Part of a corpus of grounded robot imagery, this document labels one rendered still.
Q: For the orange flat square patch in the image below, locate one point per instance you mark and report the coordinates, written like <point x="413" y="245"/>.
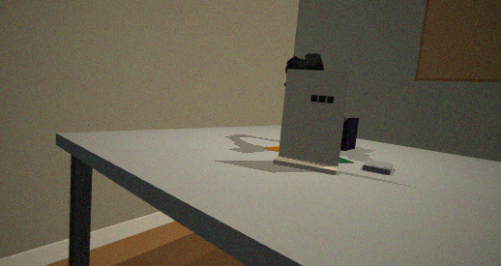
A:
<point x="274" y="148"/>

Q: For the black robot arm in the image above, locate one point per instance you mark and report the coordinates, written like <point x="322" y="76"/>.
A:
<point x="312" y="62"/>

